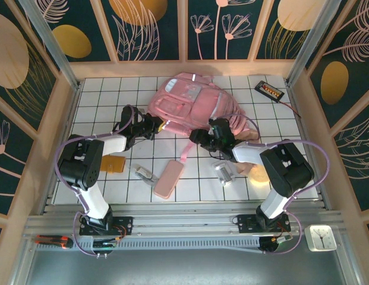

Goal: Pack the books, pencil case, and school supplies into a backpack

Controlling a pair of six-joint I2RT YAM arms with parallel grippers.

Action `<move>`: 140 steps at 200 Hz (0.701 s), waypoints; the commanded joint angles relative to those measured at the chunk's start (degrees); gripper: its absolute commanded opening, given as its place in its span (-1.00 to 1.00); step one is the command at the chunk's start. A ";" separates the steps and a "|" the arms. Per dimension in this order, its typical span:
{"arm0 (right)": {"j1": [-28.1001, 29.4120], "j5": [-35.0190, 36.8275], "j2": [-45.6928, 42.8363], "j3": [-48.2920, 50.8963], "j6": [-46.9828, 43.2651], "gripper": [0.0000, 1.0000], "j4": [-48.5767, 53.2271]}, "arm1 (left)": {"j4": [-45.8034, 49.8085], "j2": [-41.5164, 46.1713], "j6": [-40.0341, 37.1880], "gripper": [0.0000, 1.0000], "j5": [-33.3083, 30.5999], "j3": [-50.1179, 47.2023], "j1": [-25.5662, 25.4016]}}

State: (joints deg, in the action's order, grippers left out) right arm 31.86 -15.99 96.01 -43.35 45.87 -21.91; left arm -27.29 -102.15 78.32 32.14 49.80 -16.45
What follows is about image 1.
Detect pink school backpack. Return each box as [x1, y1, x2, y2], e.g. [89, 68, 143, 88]
[147, 72, 261, 166]

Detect clear plastic package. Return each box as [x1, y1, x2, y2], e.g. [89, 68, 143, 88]
[129, 163, 160, 187]

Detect beige fabric pouch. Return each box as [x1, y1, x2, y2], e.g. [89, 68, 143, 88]
[235, 130, 261, 176]

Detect pink pencil case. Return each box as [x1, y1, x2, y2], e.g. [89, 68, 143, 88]
[153, 159, 185, 199]

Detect clear plastic box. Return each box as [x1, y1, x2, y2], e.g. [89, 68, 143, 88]
[211, 160, 237, 187]

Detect round yellow sponge disc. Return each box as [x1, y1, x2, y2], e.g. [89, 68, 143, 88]
[248, 166, 271, 183]

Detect black charger with yellow ports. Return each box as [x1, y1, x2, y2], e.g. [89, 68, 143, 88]
[254, 80, 285, 102]

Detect black round controller module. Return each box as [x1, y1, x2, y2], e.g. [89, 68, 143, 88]
[259, 236, 294, 255]
[92, 237, 121, 258]

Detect grey metal bench panel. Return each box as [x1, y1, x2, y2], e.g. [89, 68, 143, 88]
[11, 248, 360, 285]

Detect orange black utility knife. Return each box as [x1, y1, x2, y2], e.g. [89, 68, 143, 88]
[35, 234, 74, 249]

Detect white square alarm clock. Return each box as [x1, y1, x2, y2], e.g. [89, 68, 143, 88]
[304, 224, 334, 252]

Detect aluminium side rail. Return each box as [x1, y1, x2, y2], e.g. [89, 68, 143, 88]
[286, 83, 332, 208]
[43, 84, 84, 214]

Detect thin red black wire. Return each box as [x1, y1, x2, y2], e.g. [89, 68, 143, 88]
[279, 99, 302, 119]

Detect long aluminium mounting rail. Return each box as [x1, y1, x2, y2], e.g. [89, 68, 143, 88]
[23, 203, 342, 238]

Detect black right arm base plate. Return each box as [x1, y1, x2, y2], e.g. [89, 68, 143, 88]
[236, 213, 291, 234]

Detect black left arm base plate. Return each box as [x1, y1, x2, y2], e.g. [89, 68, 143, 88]
[79, 216, 134, 236]

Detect grey slotted cable duct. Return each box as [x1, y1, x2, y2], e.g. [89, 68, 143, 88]
[78, 236, 262, 255]

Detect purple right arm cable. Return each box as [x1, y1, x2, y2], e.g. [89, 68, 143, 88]
[224, 113, 332, 256]

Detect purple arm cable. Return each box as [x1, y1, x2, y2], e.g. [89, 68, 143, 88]
[224, 113, 332, 256]
[54, 105, 137, 258]

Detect aluminium frame post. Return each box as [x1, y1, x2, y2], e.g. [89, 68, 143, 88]
[286, 0, 341, 87]
[19, 0, 81, 90]

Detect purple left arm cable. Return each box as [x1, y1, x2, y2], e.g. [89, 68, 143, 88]
[54, 105, 137, 258]

